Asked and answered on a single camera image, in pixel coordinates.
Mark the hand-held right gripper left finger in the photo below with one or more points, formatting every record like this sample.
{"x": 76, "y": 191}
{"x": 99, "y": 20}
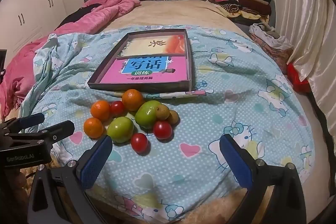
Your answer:
{"x": 94, "y": 163}

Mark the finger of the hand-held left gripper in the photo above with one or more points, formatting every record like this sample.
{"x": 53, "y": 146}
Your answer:
{"x": 57, "y": 129}
{"x": 32, "y": 119}

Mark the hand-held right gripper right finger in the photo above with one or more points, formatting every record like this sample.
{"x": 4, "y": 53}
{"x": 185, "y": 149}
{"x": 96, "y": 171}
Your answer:
{"x": 236, "y": 163}

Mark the mandarin orange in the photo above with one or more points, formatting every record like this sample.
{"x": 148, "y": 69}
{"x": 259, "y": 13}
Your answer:
{"x": 132, "y": 100}
{"x": 93, "y": 127}
{"x": 100, "y": 110}

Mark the green jujube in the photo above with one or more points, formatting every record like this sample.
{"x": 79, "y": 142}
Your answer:
{"x": 120, "y": 130}
{"x": 147, "y": 114}

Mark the red cherry tomato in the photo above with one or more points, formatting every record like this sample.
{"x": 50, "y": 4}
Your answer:
{"x": 117, "y": 108}
{"x": 162, "y": 130}
{"x": 139, "y": 142}

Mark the brown longan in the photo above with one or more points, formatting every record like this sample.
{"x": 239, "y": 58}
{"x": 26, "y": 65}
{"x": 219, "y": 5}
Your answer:
{"x": 162, "y": 111}
{"x": 174, "y": 117}

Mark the shallow grey cardboard box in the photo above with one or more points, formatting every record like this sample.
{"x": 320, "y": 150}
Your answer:
{"x": 139, "y": 87}

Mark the person's left hand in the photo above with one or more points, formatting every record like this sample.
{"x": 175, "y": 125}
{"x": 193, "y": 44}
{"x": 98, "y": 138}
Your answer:
{"x": 13, "y": 183}

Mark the blue cartoon printed blanket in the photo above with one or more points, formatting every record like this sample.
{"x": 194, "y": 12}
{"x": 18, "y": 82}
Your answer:
{"x": 210, "y": 108}

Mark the pink book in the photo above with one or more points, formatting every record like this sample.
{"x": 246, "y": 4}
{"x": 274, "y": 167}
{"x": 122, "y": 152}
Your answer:
{"x": 113, "y": 74}

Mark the red bag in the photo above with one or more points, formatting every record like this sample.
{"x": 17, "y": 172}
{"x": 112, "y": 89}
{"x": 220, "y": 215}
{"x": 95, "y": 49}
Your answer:
{"x": 298, "y": 78}

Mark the black garment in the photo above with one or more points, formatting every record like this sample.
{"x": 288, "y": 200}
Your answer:
{"x": 78, "y": 14}

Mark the floral fabric bag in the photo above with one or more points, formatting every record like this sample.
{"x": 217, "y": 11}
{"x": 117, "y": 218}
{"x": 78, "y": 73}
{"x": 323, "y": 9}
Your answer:
{"x": 273, "y": 53}

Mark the beige and orange book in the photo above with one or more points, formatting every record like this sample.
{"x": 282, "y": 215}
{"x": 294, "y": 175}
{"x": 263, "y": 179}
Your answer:
{"x": 139, "y": 45}

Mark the pink quilt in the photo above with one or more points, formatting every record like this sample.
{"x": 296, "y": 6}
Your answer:
{"x": 105, "y": 11}

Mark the cream curtain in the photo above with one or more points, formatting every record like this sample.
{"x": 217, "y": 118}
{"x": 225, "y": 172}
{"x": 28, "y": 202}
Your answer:
{"x": 307, "y": 29}

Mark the beige blanket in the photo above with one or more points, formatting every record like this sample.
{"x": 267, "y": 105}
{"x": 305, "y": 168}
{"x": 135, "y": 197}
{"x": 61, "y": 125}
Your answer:
{"x": 183, "y": 14}

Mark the stack of folded clothes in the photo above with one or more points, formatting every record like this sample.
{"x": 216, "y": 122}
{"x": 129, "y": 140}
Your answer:
{"x": 244, "y": 1}

